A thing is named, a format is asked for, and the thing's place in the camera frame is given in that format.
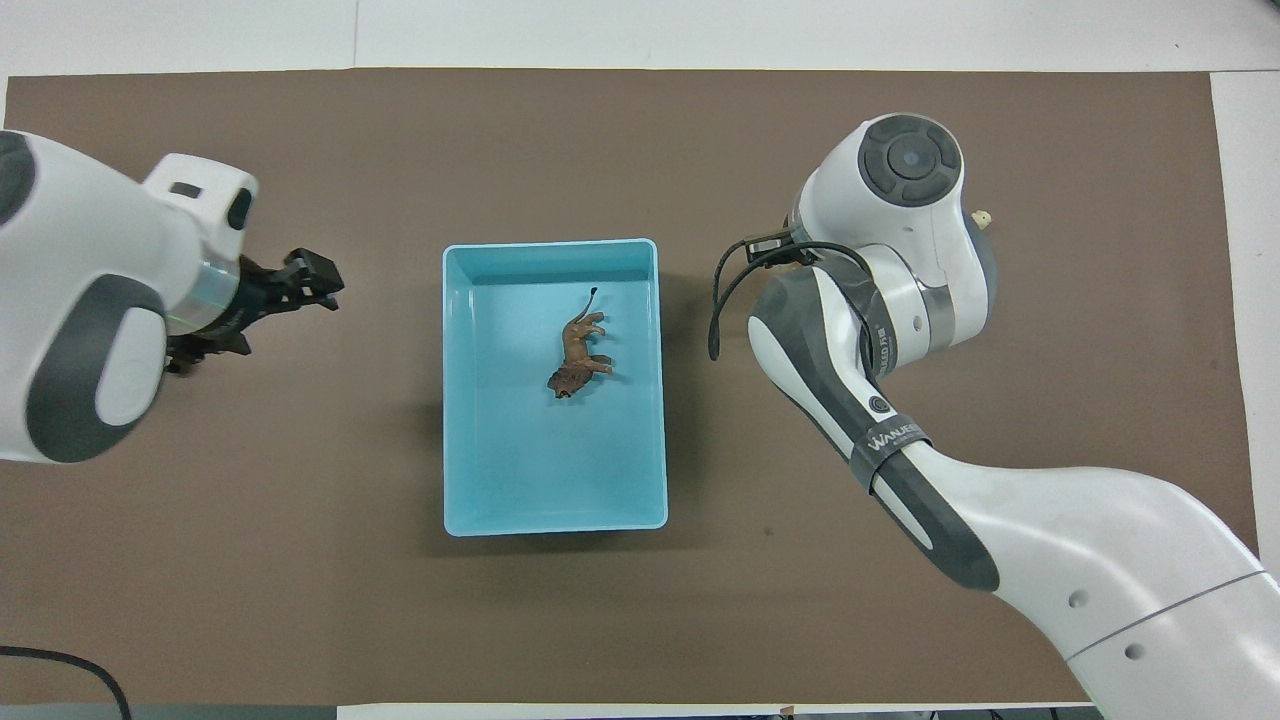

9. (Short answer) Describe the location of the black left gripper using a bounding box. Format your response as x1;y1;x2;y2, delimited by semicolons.
165;248;346;376

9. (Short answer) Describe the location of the brown lion toy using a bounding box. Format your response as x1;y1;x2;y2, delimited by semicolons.
546;287;615;400

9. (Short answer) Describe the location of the light blue storage box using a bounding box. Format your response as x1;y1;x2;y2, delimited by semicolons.
442;238;669;538

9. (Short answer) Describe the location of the brown table mat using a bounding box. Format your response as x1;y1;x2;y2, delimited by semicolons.
0;68;1259;706

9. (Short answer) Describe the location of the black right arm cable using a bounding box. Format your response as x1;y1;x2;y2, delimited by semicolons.
707;232;886;379

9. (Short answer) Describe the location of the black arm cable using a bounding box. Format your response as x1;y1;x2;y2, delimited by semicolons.
0;645;133;720
707;232;886;379

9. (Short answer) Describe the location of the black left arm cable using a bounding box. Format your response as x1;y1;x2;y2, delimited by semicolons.
0;645;133;720

